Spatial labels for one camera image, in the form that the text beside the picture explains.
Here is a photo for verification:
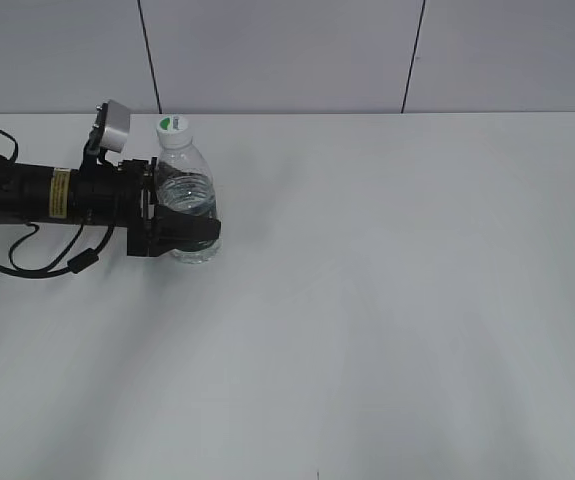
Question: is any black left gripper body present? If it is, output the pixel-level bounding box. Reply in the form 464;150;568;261
115;159;171;258

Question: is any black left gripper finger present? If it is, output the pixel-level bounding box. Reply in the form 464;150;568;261
148;156;159;188
154;203;222;250

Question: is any white green bottle cap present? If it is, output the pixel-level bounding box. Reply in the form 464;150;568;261
156;114;193;150

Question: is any clear plastic water bottle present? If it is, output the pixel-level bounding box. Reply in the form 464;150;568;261
155;141;223;265

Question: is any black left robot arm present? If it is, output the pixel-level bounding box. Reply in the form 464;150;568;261
0;155;221;257

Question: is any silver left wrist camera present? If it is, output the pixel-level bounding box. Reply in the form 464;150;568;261
84;100;131;154

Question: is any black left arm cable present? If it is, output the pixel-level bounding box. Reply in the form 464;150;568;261
0;126;113;279

